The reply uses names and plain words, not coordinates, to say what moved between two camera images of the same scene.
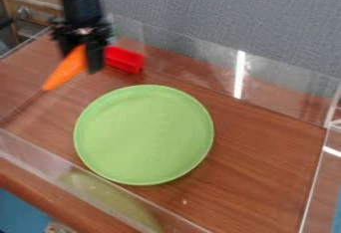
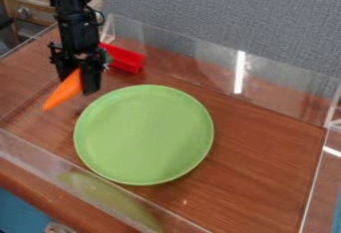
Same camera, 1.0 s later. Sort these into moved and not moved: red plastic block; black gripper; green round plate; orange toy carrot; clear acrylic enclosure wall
Moved: black gripper; orange toy carrot
Not moved: green round plate; clear acrylic enclosure wall; red plastic block
